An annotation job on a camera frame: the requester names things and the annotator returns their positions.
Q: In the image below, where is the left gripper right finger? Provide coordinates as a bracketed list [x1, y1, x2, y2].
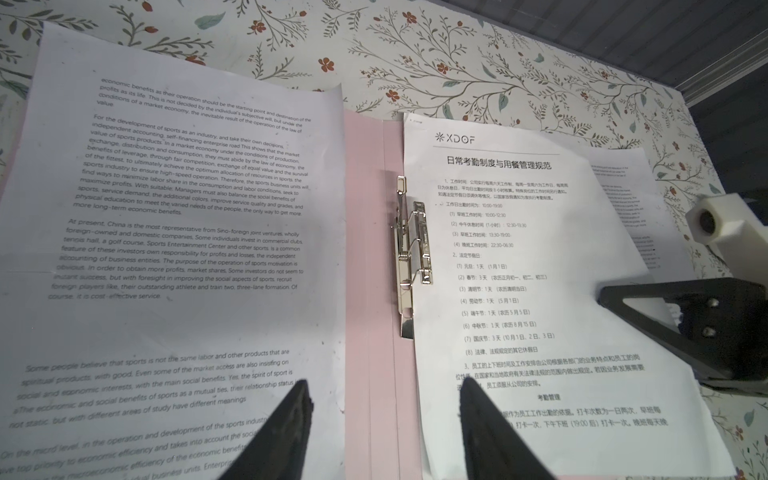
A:
[459, 377, 555, 480]

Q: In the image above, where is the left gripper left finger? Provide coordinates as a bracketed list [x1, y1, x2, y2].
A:
[219, 379, 314, 480]

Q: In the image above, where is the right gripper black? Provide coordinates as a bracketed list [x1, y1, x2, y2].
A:
[597, 278, 767, 393]

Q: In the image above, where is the pink file folder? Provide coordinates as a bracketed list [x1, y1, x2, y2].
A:
[344, 111, 423, 479]

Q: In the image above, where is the printed paper sheet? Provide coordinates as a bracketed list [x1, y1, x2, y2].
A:
[404, 114, 735, 479]
[1, 24, 346, 479]
[552, 133, 696, 282]

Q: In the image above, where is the silver folder clip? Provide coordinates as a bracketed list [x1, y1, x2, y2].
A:
[392, 176, 433, 340]

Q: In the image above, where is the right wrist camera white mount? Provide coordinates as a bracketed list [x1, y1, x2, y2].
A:
[686, 193, 767, 287]

